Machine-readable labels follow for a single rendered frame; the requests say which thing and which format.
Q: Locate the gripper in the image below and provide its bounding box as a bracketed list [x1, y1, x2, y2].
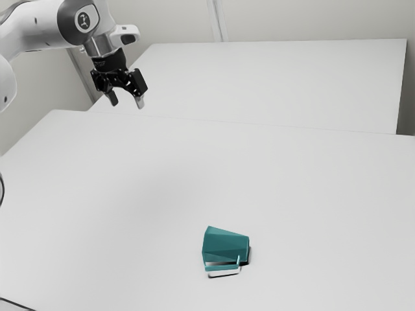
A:
[89, 49, 149, 110]

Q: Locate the teal faceted mug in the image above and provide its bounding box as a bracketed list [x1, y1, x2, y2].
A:
[201, 225, 251, 273]

